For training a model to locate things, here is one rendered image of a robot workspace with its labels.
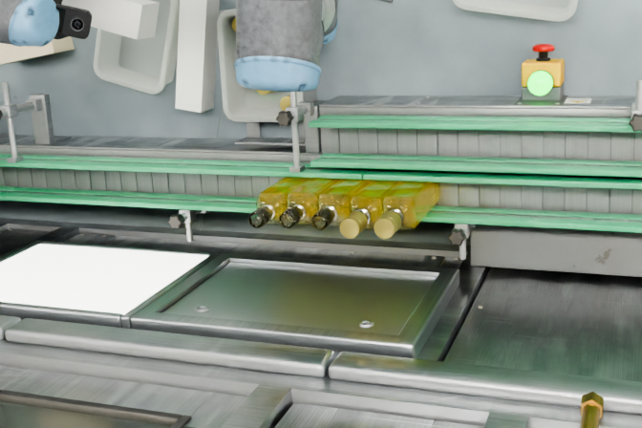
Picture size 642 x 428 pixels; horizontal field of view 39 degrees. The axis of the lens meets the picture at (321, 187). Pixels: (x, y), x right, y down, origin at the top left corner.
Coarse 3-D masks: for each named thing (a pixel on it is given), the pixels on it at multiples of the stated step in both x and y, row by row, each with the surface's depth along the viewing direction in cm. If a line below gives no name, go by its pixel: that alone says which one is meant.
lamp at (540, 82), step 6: (534, 72) 161; (540, 72) 159; (546, 72) 160; (528, 78) 160; (534, 78) 159; (540, 78) 158; (546, 78) 158; (552, 78) 160; (528, 84) 160; (534, 84) 159; (540, 84) 159; (546, 84) 158; (552, 84) 160; (534, 90) 159; (540, 90) 159; (546, 90) 159
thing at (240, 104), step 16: (224, 16) 177; (224, 32) 179; (224, 48) 179; (224, 64) 180; (224, 80) 181; (224, 96) 182; (240, 96) 186; (256, 96) 187; (272, 96) 186; (240, 112) 184; (256, 112) 184; (272, 112) 183
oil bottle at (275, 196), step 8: (280, 184) 164; (288, 184) 164; (296, 184) 163; (264, 192) 159; (272, 192) 158; (280, 192) 158; (288, 192) 159; (256, 200) 158; (264, 200) 156; (272, 200) 156; (280, 200) 156; (256, 208) 158; (280, 208) 156; (272, 224) 157; (280, 224) 157
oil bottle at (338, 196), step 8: (336, 184) 161; (344, 184) 160; (352, 184) 160; (360, 184) 160; (328, 192) 155; (336, 192) 155; (344, 192) 155; (352, 192) 156; (320, 200) 153; (328, 200) 152; (336, 200) 152; (344, 200) 152; (320, 208) 153; (336, 208) 152; (344, 208) 152; (344, 216) 152; (336, 224) 153
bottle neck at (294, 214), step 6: (294, 204) 154; (288, 210) 150; (294, 210) 151; (300, 210) 152; (282, 216) 150; (288, 216) 153; (294, 216) 150; (300, 216) 152; (282, 222) 150; (288, 222) 152; (294, 222) 150
